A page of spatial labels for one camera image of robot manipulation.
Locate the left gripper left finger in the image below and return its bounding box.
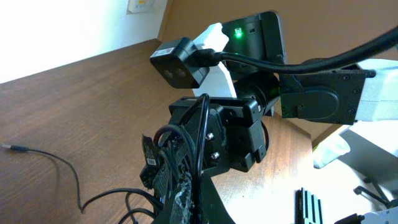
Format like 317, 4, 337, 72
160, 172, 234, 224

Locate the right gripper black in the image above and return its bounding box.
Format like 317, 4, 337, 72
167, 96, 267, 177

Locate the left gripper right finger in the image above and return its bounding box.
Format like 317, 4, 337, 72
294, 188, 323, 224

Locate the black cable bundle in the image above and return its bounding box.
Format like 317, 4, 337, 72
118, 93, 211, 224

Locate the long black USB cable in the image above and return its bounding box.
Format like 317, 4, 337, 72
1, 143, 156, 215

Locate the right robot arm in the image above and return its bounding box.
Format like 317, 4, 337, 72
162, 11, 397, 174

